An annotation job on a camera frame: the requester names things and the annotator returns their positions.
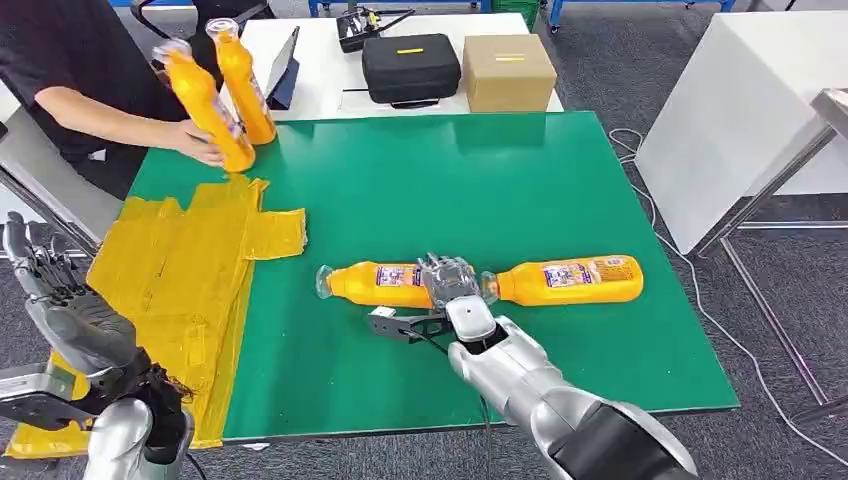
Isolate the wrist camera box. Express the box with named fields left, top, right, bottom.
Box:
left=367, top=305, right=455, bottom=346
left=0, top=362, right=101, bottom=432

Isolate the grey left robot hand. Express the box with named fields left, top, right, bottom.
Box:
left=0, top=210, right=140, bottom=379

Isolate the blue metal frame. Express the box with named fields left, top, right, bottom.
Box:
left=307, top=0, right=737, bottom=31

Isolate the black carrying case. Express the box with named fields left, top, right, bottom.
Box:
left=361, top=33, right=463, bottom=109

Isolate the yellow plastic sheet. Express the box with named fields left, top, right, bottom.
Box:
left=5, top=175, right=309, bottom=462

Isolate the tablet in dark case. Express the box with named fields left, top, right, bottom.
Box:
left=264, top=26, right=301, bottom=112

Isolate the brown cardboard box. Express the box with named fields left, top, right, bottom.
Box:
left=462, top=34, right=559, bottom=114

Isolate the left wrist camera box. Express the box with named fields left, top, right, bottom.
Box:
left=0, top=362, right=101, bottom=432

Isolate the orange drink bottle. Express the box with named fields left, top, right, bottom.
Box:
left=315, top=260, right=478, bottom=311
left=205, top=17, right=278, bottom=147
left=480, top=254, right=645, bottom=308
left=152, top=38, right=257, bottom=175

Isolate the black office chair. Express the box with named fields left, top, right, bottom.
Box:
left=129, top=0, right=276, bottom=87

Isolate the green table mat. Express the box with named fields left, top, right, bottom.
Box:
left=125, top=111, right=740, bottom=444

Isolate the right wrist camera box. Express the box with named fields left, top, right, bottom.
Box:
left=367, top=305, right=455, bottom=346

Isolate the green crate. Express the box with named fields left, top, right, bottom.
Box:
left=491, top=0, right=539, bottom=29

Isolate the person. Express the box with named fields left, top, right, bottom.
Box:
left=0, top=0, right=230, bottom=200

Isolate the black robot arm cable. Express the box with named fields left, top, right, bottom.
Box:
left=404, top=329, right=495, bottom=480

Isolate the grey steel bench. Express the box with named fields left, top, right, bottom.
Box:
left=0, top=109, right=124, bottom=256

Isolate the steel table frame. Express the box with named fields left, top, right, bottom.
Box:
left=685, top=87, right=848, bottom=425

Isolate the black remote controller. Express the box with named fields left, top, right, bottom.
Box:
left=335, top=5, right=417, bottom=54

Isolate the person's right hand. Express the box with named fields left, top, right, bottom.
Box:
left=162, top=119, right=228, bottom=168

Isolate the large white slanted table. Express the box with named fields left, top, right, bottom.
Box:
left=634, top=9, right=848, bottom=256

